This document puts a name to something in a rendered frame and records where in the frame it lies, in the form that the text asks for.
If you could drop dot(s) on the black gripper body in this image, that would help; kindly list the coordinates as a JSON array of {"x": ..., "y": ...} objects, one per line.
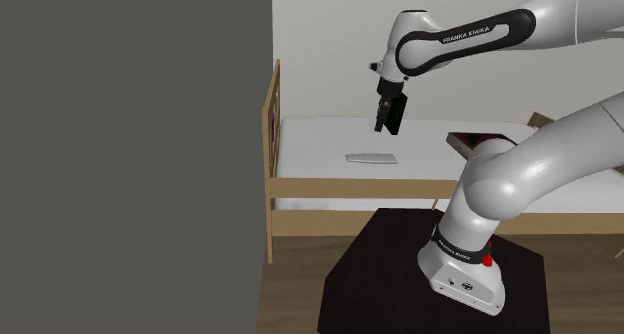
[{"x": 394, "y": 113}]

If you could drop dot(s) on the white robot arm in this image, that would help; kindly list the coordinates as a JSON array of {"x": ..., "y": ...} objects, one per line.
[{"x": 507, "y": 177}]

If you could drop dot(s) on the red and tan book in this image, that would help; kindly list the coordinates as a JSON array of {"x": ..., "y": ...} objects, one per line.
[{"x": 463, "y": 140}]

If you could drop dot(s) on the wooden bed with white mattress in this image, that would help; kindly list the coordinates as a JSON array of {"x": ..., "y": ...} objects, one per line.
[{"x": 322, "y": 143}]

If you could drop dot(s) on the dark robot stand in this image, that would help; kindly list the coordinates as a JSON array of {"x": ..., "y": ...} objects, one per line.
[{"x": 380, "y": 274}]

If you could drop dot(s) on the flat grey tablet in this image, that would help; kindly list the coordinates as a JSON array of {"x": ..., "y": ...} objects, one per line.
[{"x": 371, "y": 158}]

